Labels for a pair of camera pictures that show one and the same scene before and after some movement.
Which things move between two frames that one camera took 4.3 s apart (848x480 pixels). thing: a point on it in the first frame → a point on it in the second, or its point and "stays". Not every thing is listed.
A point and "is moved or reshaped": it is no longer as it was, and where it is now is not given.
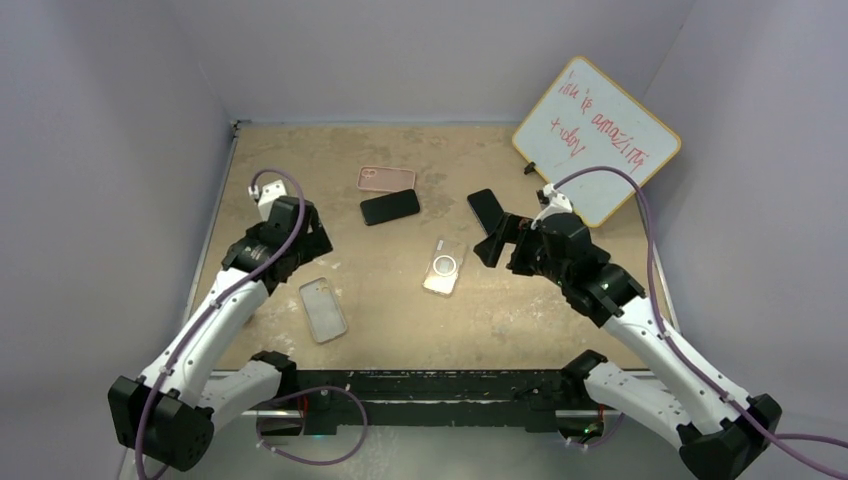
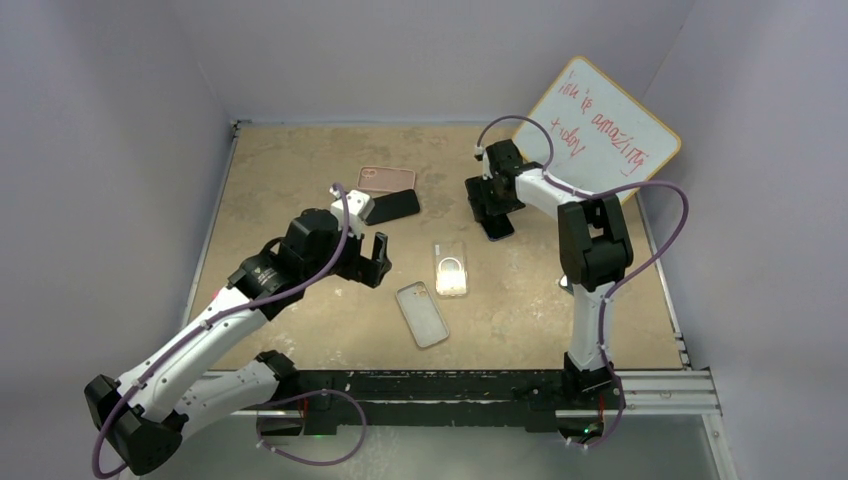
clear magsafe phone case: x=444 y=266 is moved or reshaped
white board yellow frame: x=584 y=120 stays
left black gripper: x=315 y=243 → x=368 y=270
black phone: x=390 y=206 stays
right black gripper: x=513 y=229 → x=478 y=188
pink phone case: x=385 y=179 stays
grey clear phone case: x=324 y=313 → x=421 y=313
